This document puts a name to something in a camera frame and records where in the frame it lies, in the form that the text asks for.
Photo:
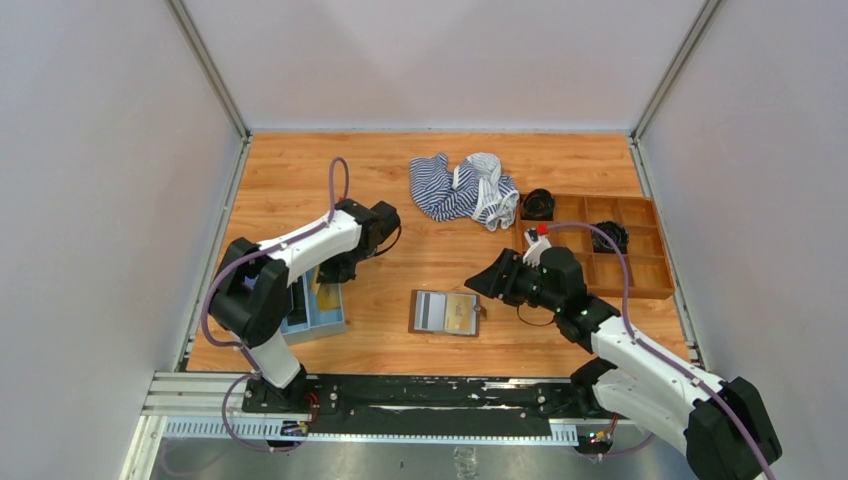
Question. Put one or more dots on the blue striped cloth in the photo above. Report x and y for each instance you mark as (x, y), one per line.
(477, 188)

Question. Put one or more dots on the wooden compartment tray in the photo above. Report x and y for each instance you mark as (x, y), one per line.
(645, 267)

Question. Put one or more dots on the gold card in box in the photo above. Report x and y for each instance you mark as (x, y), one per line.
(328, 297)

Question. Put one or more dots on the black coiled belt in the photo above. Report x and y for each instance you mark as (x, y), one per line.
(538, 205)
(609, 237)

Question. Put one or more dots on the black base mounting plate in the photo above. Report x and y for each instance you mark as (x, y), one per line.
(454, 406)

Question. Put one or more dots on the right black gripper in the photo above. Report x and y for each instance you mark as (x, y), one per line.
(493, 282)

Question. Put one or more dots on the black coiled belt top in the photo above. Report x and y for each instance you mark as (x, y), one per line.
(538, 205)

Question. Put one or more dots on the blue plastic organizer box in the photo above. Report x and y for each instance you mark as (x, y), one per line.
(303, 321)

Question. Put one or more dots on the brown leather card holder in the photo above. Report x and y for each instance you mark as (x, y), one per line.
(427, 312)

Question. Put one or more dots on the black coiled belt right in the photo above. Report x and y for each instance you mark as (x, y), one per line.
(609, 237)

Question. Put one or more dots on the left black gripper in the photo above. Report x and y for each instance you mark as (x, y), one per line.
(329, 273)

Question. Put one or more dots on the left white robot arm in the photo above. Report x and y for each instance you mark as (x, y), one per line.
(251, 295)

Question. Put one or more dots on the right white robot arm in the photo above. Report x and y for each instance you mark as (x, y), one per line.
(722, 427)

